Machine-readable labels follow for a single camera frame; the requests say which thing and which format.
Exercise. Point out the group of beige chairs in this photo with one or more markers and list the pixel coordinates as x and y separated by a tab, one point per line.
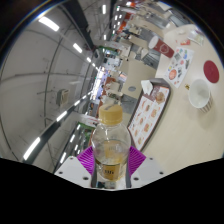
140	36

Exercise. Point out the clear yellow-capped drink bottle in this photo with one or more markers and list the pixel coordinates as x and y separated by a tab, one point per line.
111	146

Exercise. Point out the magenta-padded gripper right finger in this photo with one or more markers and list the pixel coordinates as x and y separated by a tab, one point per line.
148	171

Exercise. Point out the beige chair with round hole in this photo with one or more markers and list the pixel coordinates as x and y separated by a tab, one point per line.
133	78

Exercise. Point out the colourful printed flyer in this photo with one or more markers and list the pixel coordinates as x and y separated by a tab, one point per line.
178	68

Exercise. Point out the red sauce packet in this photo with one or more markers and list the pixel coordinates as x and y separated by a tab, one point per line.
185	42

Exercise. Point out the brown food tray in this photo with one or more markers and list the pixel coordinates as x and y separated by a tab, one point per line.
146	123

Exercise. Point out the white paper napkin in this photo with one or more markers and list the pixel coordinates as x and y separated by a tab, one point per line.
146	86

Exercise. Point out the white patterned paper cup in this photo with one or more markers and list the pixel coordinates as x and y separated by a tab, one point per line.
199	93

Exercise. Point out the ceiling air conditioner unit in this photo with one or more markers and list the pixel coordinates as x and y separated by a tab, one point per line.
64	96

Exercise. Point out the small gold cap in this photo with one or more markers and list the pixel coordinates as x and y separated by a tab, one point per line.
187	86

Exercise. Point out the flat round red coaster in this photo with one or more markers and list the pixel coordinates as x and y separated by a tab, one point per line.
211	71

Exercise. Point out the group of ceiling lights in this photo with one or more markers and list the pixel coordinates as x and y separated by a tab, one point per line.
48	23

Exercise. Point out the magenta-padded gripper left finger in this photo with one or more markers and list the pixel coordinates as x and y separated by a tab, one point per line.
71	171

